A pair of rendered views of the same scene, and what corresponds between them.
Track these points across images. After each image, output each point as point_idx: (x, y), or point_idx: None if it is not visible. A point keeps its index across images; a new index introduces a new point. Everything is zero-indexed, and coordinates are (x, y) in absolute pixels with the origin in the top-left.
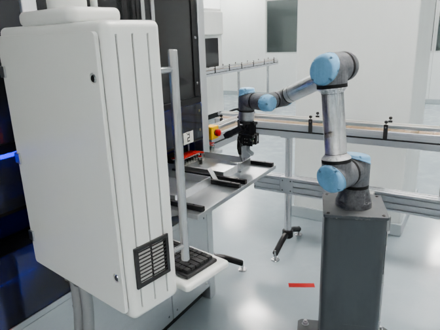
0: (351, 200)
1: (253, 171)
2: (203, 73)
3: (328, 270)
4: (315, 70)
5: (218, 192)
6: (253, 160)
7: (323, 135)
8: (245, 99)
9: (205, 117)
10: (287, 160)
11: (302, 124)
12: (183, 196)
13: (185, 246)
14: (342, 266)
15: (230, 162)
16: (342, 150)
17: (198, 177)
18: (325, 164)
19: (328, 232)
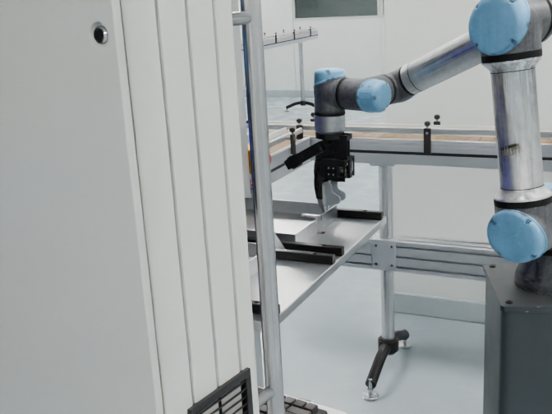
0: (551, 274)
1: (348, 229)
2: (236, 45)
3: (511, 413)
4: (480, 25)
5: (294, 273)
6: (341, 209)
7: (498, 152)
8: (328, 91)
9: (242, 131)
10: (384, 208)
11: (411, 138)
12: (273, 286)
13: (278, 392)
14: (538, 403)
15: (303, 213)
16: (537, 180)
17: (248, 247)
18: (505, 209)
19: (510, 341)
